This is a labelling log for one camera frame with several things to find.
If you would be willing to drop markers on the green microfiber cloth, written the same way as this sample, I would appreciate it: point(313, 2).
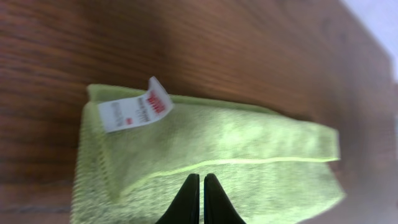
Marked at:
point(274, 169)

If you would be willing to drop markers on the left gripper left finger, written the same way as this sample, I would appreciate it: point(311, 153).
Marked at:
point(185, 207)

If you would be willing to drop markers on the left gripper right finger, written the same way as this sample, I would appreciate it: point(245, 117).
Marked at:
point(218, 209)

